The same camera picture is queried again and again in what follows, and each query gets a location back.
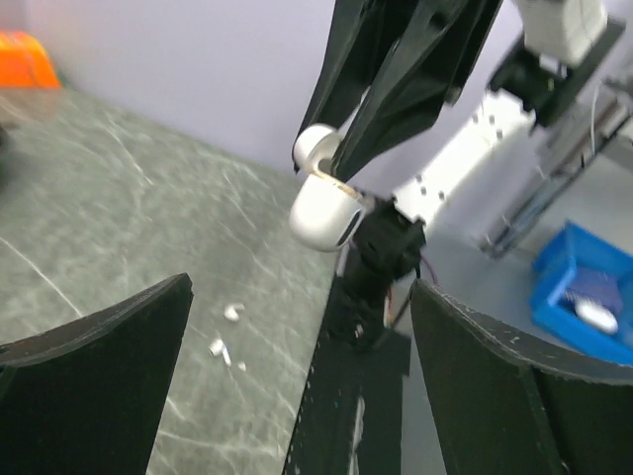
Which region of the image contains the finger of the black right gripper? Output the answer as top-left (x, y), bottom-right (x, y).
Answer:
top-left (332, 1), bottom-right (501, 181)
top-left (298, 1), bottom-right (420, 173)

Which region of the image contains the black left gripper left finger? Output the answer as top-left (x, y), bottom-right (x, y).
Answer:
top-left (1, 273), bottom-right (193, 474)

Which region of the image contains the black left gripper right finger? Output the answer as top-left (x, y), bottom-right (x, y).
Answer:
top-left (410, 280), bottom-right (632, 474)

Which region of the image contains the white earbud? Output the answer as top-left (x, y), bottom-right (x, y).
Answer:
top-left (223, 303), bottom-right (245, 323)
top-left (208, 337), bottom-right (231, 367)

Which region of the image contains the white earbuds charging case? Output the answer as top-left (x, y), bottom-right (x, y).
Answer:
top-left (289, 124), bottom-right (366, 252)

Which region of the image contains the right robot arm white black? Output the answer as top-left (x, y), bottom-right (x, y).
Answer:
top-left (289, 1), bottom-right (625, 350)

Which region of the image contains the blue plastic bin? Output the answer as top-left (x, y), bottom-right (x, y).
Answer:
top-left (529, 222), bottom-right (632, 365)

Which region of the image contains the orange juice box far right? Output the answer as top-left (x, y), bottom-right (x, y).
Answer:
top-left (1, 30), bottom-right (61, 89)

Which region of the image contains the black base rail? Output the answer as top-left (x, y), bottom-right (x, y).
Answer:
top-left (282, 276), bottom-right (412, 475)

